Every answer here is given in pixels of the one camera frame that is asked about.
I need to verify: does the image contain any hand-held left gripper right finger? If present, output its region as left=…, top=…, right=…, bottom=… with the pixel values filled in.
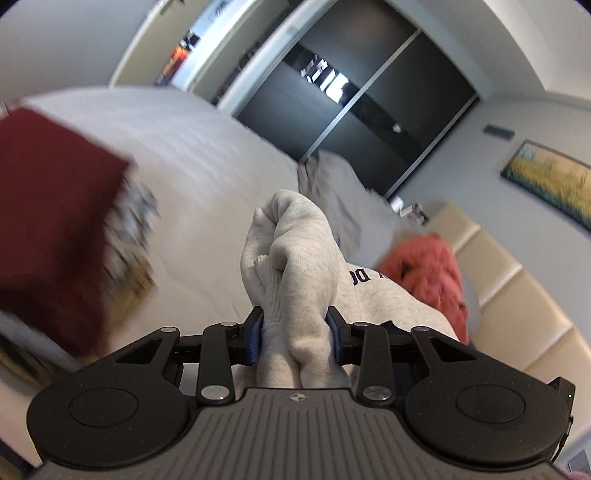
left=324, top=306, right=477, bottom=407

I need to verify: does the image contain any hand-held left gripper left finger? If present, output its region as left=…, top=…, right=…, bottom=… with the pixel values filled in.
left=115, top=305, right=265, bottom=408

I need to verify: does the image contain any cream sweatshirt with navy collar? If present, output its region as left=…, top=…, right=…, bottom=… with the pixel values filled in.
left=239, top=189, right=461, bottom=394

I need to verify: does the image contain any orange-red crumpled garment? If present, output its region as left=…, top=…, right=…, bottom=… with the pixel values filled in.
left=378, top=233, right=470, bottom=345

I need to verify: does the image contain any beige padded headboard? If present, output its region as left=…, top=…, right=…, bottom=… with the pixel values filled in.
left=424, top=202, right=591, bottom=385

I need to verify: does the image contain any tan striped folded garment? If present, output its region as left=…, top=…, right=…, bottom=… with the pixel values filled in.
left=110, top=257, right=158, bottom=302

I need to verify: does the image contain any grey pillow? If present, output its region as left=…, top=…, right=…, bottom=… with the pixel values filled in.
left=297, top=151, right=394, bottom=251

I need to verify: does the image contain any grey striped folded garment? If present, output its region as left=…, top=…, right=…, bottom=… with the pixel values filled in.
left=103, top=177, right=161, bottom=278

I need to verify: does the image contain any bed with light grey sheet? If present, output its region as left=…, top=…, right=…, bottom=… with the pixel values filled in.
left=0, top=87, right=417, bottom=403

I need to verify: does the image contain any maroon folded garment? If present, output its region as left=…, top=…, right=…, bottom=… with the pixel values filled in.
left=0, top=106, right=136, bottom=359

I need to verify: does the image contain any dark sliding-door wardrobe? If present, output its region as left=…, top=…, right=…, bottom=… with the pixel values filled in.
left=216, top=0, right=482, bottom=200

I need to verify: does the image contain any yellow and teal wall painting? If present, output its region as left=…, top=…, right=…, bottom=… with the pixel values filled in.
left=501, top=138, right=591, bottom=232

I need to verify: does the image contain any white door frame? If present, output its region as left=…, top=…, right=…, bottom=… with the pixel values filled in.
left=108, top=0, right=297, bottom=105

